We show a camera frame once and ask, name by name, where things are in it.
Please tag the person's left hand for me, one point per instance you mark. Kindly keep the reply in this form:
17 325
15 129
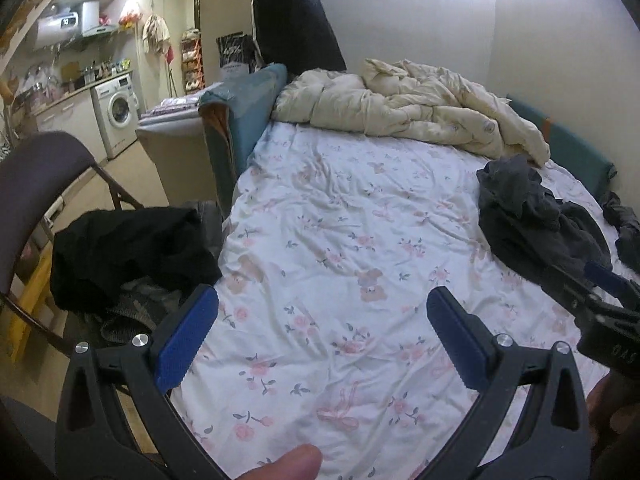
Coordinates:
285 465

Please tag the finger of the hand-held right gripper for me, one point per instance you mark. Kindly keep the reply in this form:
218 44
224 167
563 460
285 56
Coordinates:
572 290
607 280

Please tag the person's right hand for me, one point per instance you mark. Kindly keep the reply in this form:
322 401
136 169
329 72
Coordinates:
607 405

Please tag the white washing machine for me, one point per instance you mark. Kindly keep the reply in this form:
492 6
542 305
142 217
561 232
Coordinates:
117 110

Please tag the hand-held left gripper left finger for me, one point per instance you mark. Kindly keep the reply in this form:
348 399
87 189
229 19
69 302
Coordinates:
185 340

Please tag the yellow stool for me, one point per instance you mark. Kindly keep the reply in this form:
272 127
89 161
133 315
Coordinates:
22 320

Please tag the purple folding chair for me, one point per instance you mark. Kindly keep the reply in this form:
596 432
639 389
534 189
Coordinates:
35 185

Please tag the hanging beige garment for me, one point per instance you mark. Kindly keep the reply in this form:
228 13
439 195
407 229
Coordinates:
155 35

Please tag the grey knitted cloth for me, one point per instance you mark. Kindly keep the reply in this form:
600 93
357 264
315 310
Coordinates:
130 315

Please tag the cream duvet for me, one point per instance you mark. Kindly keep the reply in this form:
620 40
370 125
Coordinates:
400 105

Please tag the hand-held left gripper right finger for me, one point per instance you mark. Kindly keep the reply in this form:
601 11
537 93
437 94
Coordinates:
457 340

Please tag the dark curtain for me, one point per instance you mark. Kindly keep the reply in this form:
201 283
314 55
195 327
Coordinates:
295 15

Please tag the beige side table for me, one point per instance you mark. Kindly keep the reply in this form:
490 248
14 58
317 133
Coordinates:
167 160

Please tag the shoe rack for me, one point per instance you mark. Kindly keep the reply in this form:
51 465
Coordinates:
192 60

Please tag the black pants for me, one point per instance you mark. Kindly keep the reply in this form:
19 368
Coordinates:
125 250

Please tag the striped cloth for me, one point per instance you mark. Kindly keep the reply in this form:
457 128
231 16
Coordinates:
3 149

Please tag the dark grey pants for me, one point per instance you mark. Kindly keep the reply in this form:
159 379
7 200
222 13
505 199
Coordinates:
525 210

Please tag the row of condiment bottles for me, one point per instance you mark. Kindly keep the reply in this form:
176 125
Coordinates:
102 67

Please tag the black shopping bag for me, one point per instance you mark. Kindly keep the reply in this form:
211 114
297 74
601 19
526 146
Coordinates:
235 52

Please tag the teal upholstered bed frame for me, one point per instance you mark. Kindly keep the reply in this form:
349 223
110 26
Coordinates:
250 105

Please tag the white water heater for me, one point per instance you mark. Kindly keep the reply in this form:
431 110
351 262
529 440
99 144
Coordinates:
60 30

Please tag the dark cloth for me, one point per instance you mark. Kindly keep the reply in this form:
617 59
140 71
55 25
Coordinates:
627 225

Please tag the steel range hood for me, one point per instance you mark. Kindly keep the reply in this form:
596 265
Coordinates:
92 20

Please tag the floral bed sheet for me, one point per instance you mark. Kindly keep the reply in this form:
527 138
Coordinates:
350 260

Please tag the white kitchen counter cabinet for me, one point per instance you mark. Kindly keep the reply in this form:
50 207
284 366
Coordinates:
70 120

